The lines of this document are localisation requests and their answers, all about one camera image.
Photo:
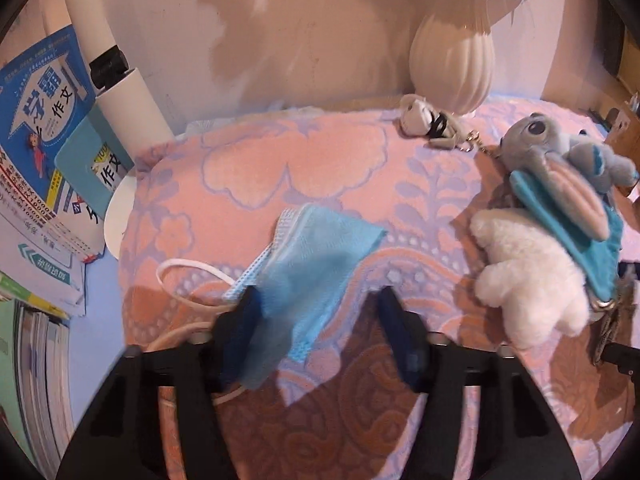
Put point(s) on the pink patterned tablecloth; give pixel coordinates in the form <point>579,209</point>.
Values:
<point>376,210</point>

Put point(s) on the white desk lamp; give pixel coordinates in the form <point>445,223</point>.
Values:
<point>110,70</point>

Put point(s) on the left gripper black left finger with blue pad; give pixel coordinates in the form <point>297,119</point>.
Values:
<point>119,435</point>

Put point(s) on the stack of books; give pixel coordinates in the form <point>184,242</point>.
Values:
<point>40,294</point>

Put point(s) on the blue surgical face mask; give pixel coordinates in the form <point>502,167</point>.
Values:
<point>280,304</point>

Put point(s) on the grey plush elephant toy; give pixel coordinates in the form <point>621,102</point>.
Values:
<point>576,171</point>

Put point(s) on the white plush bear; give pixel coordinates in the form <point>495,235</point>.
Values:
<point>529,276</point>

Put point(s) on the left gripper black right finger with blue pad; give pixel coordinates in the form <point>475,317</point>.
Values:
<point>518,436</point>

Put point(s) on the teal cloth pouch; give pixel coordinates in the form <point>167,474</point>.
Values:
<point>598,260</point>

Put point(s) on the white keychain charm with strap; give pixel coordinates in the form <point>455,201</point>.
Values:
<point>440,129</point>

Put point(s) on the white ribbed vase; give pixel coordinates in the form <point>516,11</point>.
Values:
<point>452,56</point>

